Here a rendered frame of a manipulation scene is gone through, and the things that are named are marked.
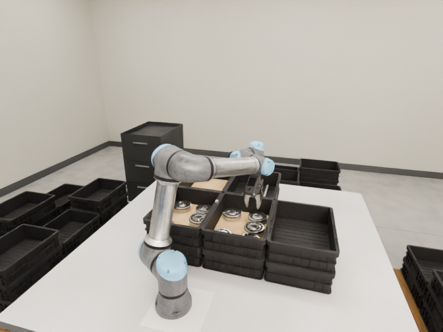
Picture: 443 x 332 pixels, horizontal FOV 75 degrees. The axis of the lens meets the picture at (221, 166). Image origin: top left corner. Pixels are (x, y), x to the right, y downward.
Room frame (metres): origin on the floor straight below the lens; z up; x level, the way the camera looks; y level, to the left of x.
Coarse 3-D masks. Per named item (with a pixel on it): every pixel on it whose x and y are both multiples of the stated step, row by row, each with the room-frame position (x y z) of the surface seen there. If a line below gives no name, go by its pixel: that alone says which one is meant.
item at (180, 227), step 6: (180, 186) 1.56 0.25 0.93; (216, 192) 1.50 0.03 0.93; (216, 198) 1.42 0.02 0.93; (150, 210) 1.28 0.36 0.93; (210, 210) 1.29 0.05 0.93; (144, 216) 1.22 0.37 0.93; (144, 222) 1.19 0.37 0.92; (150, 222) 1.18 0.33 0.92; (204, 222) 1.18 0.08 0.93; (174, 228) 1.15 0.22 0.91; (180, 228) 1.14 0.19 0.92; (186, 228) 1.13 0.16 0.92; (192, 228) 1.13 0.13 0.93; (198, 228) 1.13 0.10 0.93
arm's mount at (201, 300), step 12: (192, 288) 1.00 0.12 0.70; (192, 300) 0.93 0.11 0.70; (204, 300) 0.93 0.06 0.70; (156, 312) 0.86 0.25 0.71; (192, 312) 0.87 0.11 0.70; (204, 312) 0.87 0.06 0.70; (144, 324) 0.81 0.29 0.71; (156, 324) 0.81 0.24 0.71; (168, 324) 0.81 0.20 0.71; (180, 324) 0.81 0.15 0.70; (192, 324) 0.81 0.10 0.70
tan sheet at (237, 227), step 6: (222, 216) 1.40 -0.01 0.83; (246, 216) 1.40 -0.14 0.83; (222, 222) 1.34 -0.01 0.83; (228, 222) 1.34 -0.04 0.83; (234, 222) 1.34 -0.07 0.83; (240, 222) 1.34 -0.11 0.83; (246, 222) 1.34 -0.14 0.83; (216, 228) 1.28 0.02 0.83; (222, 228) 1.28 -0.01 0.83; (228, 228) 1.28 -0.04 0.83; (234, 228) 1.28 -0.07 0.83; (240, 228) 1.28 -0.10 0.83; (240, 234) 1.23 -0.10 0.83
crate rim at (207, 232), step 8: (272, 200) 1.40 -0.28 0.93; (216, 208) 1.31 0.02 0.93; (272, 208) 1.32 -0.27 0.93; (208, 216) 1.23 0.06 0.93; (208, 232) 1.10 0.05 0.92; (216, 232) 1.10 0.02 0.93; (224, 232) 1.10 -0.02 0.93; (240, 240) 1.06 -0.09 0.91; (248, 240) 1.06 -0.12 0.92; (256, 240) 1.05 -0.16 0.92; (264, 240) 1.04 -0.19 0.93
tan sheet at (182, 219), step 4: (192, 204) 1.53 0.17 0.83; (192, 208) 1.48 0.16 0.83; (188, 212) 1.43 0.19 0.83; (192, 212) 1.44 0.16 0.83; (176, 216) 1.39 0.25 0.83; (180, 216) 1.39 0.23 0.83; (184, 216) 1.39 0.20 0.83; (188, 216) 1.39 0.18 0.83; (172, 220) 1.35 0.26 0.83; (176, 220) 1.35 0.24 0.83; (180, 220) 1.35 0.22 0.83; (184, 220) 1.35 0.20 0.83; (188, 220) 1.35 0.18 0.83; (180, 224) 1.31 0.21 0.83; (184, 224) 1.31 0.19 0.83; (188, 224) 1.31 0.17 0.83
